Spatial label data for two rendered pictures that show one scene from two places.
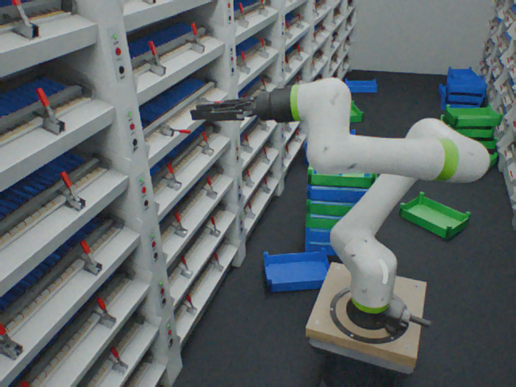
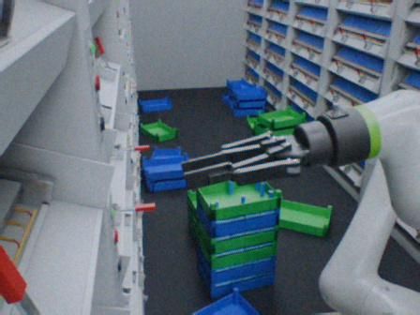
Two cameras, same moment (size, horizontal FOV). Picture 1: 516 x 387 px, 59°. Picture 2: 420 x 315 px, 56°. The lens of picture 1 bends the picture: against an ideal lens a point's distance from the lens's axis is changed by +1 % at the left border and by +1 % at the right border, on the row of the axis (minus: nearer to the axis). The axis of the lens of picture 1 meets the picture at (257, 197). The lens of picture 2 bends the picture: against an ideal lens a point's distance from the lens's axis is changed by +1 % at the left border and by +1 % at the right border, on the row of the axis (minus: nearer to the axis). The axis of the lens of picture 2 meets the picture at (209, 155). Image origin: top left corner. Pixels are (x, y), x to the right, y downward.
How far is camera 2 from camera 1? 0.82 m
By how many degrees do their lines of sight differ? 27
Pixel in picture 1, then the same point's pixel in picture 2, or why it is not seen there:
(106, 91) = (85, 178)
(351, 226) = (355, 273)
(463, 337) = not seen: outside the picture
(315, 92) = (407, 112)
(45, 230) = not seen: outside the picture
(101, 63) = (76, 113)
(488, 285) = (388, 274)
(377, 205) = (379, 238)
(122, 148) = (112, 292)
